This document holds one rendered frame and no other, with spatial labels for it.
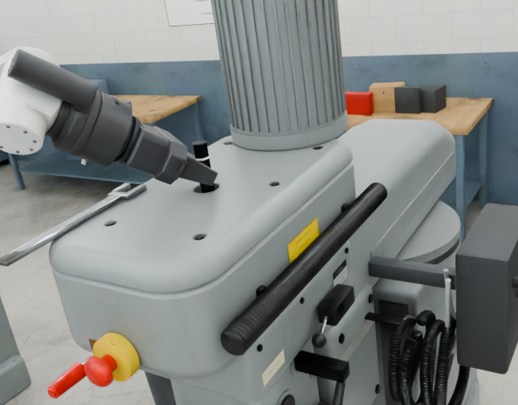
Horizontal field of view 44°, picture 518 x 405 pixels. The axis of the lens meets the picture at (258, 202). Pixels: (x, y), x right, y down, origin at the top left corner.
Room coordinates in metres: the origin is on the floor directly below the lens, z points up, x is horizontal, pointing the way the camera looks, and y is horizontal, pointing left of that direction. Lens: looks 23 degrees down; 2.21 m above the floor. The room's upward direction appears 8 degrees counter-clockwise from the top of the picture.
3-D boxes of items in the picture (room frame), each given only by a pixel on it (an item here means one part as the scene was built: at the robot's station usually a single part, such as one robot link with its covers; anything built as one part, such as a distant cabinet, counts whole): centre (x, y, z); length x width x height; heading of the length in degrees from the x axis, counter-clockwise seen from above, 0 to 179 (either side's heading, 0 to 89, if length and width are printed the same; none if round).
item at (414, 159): (1.26, -0.21, 1.66); 0.80 x 0.23 x 0.20; 146
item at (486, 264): (0.90, -0.38, 1.62); 0.20 x 0.09 x 0.21; 146
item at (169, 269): (0.85, 0.06, 1.81); 0.47 x 0.26 x 0.16; 146
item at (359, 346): (1.00, -0.04, 1.47); 0.24 x 0.19 x 0.26; 56
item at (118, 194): (0.78, 0.24, 1.89); 0.24 x 0.04 x 0.01; 146
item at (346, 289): (0.82, -0.08, 1.66); 0.12 x 0.04 x 0.04; 146
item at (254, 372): (0.88, 0.05, 1.68); 0.34 x 0.24 x 0.10; 146
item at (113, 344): (0.65, 0.20, 1.76); 0.06 x 0.02 x 0.06; 56
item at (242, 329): (0.79, -0.07, 1.79); 0.45 x 0.04 x 0.04; 146
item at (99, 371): (0.63, 0.21, 1.76); 0.04 x 0.03 x 0.04; 56
